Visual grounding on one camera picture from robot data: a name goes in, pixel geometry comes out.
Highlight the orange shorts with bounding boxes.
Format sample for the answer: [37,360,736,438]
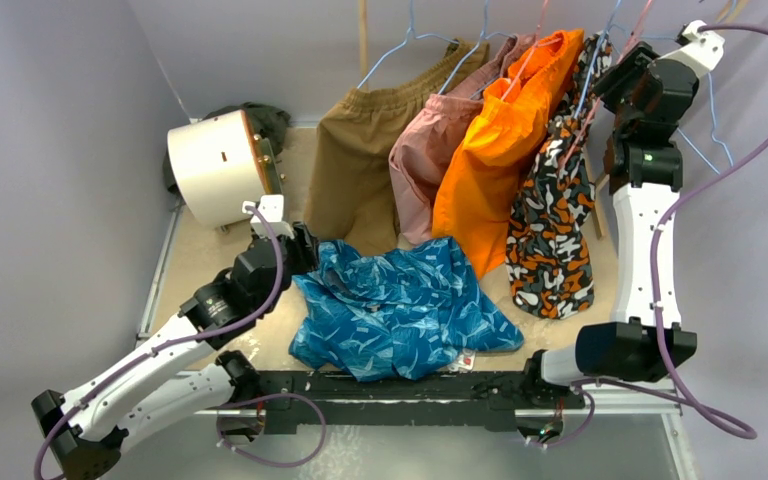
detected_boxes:
[431,29,585,278]

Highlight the dark green cloth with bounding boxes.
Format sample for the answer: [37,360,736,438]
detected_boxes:
[161,101,292,195]

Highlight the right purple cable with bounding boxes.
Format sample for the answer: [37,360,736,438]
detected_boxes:
[572,24,768,442]

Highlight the blue patterned shorts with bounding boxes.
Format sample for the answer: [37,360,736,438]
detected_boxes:
[289,237,525,382]

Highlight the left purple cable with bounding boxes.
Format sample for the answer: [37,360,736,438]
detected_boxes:
[32,205,286,480]

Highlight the pink wire hanger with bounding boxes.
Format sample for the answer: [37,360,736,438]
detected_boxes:
[500,0,559,102]
[558,0,653,172]

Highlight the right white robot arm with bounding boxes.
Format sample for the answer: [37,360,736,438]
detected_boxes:
[521,37,724,407]

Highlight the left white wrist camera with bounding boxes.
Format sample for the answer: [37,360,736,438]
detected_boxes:
[242,194,295,238]

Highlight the empty blue wire hanger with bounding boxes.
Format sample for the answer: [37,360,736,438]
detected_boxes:
[606,22,735,175]

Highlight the camouflage patterned shorts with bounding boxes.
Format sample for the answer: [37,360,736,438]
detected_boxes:
[505,31,613,320]

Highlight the aluminium frame rail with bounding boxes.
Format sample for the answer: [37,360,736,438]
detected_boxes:
[103,207,703,479]

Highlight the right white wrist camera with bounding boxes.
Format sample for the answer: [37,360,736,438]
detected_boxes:
[661,20,725,78]

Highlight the white cylindrical drum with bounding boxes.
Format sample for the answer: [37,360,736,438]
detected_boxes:
[167,109,283,229]

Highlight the wooden rack pole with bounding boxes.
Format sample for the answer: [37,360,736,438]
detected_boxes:
[357,0,369,78]

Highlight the white printed card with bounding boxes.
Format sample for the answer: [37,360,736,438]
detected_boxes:
[447,349,476,372]

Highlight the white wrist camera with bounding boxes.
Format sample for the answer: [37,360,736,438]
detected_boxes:
[242,194,295,238]
[661,20,725,78]

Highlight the blue wire hanger left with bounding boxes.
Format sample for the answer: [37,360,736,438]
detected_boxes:
[356,0,460,90]

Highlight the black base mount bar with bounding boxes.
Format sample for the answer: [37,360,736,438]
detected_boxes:
[256,371,585,432]

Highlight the brown shorts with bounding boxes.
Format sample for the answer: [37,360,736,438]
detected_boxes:
[304,40,489,256]

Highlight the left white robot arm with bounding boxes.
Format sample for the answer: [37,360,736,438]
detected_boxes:
[31,222,318,479]

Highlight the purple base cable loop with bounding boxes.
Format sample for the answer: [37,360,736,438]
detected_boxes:
[215,392,328,469]

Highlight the wooden diagonal rack bar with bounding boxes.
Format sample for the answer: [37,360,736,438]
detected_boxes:
[592,0,753,193]

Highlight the pink shorts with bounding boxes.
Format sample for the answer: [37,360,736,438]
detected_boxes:
[389,34,535,245]

